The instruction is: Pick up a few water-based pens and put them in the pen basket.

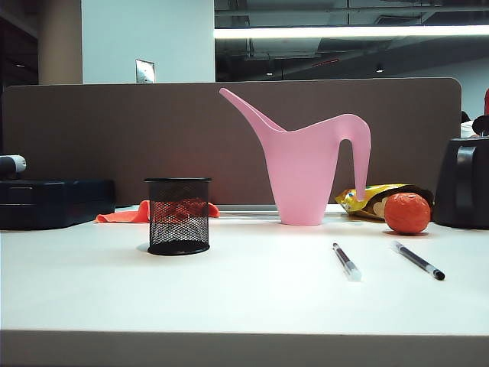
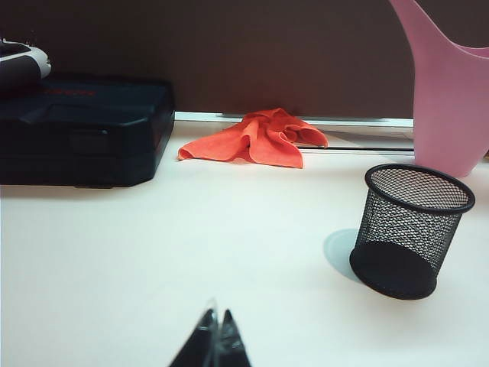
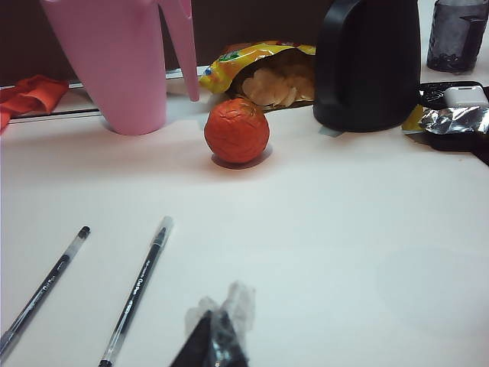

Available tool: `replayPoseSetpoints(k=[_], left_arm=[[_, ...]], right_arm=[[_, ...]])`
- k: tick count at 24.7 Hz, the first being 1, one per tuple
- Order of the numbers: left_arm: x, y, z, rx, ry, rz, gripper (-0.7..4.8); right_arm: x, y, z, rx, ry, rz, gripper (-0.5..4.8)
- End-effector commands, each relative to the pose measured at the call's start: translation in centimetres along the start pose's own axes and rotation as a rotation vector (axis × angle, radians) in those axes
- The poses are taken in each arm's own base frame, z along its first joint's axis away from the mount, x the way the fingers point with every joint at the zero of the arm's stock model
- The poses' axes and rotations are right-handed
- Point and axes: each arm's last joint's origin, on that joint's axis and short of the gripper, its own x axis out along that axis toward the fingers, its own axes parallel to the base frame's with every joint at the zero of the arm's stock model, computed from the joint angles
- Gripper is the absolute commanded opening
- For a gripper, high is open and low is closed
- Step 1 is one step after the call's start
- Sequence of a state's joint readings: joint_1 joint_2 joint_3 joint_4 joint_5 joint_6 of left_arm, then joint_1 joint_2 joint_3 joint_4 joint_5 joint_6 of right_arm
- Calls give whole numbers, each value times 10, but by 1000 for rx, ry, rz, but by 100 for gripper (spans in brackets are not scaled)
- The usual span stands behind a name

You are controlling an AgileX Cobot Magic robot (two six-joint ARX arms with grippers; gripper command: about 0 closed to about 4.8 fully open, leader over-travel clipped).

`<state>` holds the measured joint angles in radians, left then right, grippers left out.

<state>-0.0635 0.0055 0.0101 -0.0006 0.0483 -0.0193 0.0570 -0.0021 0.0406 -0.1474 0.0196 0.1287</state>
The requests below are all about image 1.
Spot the black pen with clear end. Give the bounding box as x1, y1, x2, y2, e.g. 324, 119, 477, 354
390, 240, 446, 282

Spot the black mesh pen basket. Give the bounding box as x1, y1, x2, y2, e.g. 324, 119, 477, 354
144, 177, 213, 256

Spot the pink plastic watering can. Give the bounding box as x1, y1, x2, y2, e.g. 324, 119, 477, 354
219, 87, 372, 226

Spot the yellow snack bag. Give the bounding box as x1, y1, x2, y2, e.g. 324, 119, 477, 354
335, 183, 436, 222

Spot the orange cloth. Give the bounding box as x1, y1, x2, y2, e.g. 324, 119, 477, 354
94, 199, 222, 224

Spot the brown desk partition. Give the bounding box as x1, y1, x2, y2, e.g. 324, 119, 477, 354
1, 77, 463, 206

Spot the orange ball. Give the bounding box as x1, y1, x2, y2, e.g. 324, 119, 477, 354
384, 192, 432, 235

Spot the ceiling light strip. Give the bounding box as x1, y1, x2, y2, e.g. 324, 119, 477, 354
213, 24, 489, 39

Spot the black case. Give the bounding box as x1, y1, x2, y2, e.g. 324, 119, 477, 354
0, 178, 116, 231

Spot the black kettle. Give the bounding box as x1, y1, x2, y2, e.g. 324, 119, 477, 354
432, 114, 489, 230

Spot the beige column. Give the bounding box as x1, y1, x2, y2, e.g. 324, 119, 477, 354
37, 0, 83, 85

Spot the silver wall plate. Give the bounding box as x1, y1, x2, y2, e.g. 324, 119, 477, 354
134, 58, 157, 84

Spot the white and grey tool handle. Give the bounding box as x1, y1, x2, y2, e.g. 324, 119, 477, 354
0, 154, 28, 180

